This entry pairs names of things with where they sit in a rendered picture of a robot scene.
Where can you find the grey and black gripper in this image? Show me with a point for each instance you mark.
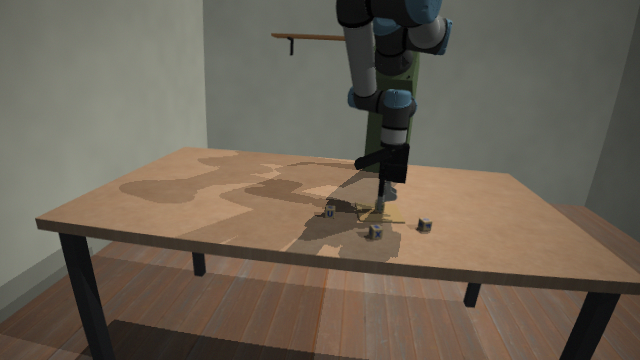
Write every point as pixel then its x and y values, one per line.
pixel 389 169

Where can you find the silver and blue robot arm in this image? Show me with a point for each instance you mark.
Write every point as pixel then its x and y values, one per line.
pixel 392 45

